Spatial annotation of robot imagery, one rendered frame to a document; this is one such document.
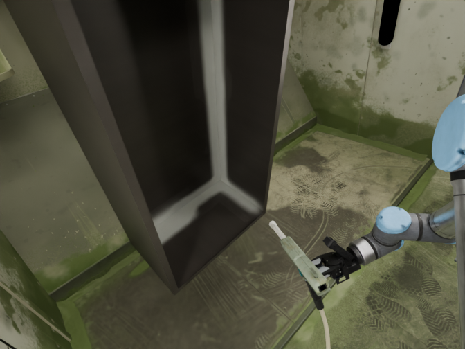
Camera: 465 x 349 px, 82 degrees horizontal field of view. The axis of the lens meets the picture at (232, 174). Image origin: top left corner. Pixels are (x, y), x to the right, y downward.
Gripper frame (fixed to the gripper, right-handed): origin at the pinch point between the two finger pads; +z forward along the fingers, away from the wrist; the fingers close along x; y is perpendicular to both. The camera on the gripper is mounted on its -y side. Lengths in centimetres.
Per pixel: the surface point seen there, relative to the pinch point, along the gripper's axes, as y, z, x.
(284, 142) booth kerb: -3, -64, 168
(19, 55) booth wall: -129, 89, 109
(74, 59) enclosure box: -81, 31, -27
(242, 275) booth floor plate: 35, 22, 61
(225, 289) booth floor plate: 35, 34, 57
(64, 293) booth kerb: 7, 126, 82
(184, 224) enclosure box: -14, 39, 53
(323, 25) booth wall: -89, -126, 156
